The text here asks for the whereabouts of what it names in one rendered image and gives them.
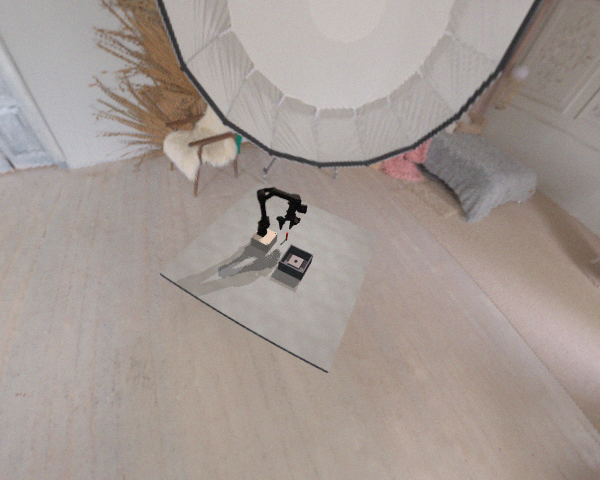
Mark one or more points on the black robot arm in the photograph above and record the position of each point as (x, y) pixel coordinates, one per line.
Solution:
(294, 204)

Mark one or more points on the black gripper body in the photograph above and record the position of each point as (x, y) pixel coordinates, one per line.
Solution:
(283, 220)

